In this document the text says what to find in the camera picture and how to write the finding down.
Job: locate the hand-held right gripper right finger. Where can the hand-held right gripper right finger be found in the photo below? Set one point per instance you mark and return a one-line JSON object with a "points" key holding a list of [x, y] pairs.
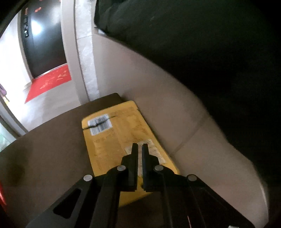
{"points": [[147, 175]]}

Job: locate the dark door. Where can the dark door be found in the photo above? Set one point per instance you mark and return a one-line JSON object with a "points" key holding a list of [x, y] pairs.
{"points": [[46, 43]]}

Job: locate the black bag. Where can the black bag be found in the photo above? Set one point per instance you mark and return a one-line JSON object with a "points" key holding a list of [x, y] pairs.
{"points": [[197, 43]]}

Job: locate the red door mat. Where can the red door mat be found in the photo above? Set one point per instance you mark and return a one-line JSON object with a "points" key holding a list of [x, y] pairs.
{"points": [[50, 82]]}

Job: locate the yellow padded envelope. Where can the yellow padded envelope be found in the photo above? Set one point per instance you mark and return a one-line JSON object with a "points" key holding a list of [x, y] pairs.
{"points": [[118, 131]]}

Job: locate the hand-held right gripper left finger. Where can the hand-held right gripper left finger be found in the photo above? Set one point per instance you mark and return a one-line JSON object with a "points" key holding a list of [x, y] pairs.
{"points": [[131, 175]]}

